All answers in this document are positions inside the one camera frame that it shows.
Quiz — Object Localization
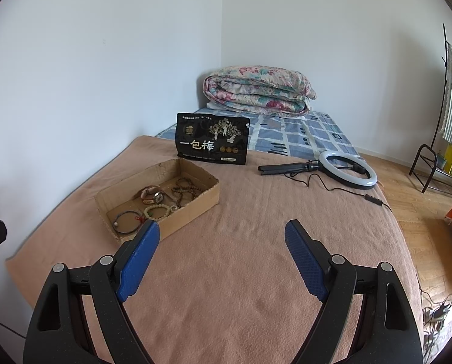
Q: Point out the tangled floor cables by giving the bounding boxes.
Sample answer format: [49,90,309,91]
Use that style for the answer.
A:
[419,272,452,350]

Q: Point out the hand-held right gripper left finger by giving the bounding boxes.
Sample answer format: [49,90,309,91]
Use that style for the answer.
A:
[23,219,162,364]

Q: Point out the black metal coat stand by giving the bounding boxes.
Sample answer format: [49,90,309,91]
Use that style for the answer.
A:
[431,23,452,152]

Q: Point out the folded floral quilt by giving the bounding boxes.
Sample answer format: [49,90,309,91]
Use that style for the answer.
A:
[202,65,318,116]

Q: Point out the wristwatch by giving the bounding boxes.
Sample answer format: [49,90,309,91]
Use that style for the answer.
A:
[140,184,166,204]

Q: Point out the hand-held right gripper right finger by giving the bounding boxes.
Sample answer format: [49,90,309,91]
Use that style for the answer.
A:
[284,219,424,364]

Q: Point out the cream bead bracelet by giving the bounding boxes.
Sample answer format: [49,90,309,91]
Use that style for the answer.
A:
[142,204,180,221]

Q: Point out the black cord bracelet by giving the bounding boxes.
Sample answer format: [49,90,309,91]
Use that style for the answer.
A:
[113,210,145,234]

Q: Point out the blue checked bed sheet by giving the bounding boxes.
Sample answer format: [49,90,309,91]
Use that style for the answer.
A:
[155,110,362,158]

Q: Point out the brown wooden bead necklace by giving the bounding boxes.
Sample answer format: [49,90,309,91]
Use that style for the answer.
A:
[170,176,204,210]

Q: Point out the black snack bag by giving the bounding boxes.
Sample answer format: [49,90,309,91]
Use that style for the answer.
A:
[175,112,251,166]

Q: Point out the cardboard box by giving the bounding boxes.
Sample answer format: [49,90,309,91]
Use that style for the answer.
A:
[96,158,220,244]

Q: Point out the pink blanket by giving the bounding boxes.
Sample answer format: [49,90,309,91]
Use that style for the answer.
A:
[5,134,424,364]

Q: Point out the white ring light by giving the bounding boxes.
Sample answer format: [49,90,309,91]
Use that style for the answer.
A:
[319,150,379,190]

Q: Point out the black ring light cable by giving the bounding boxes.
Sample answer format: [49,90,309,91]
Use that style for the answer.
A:
[282,172,392,212]

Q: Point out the black tripod stand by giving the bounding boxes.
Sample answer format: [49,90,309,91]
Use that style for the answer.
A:
[257,161,322,177]

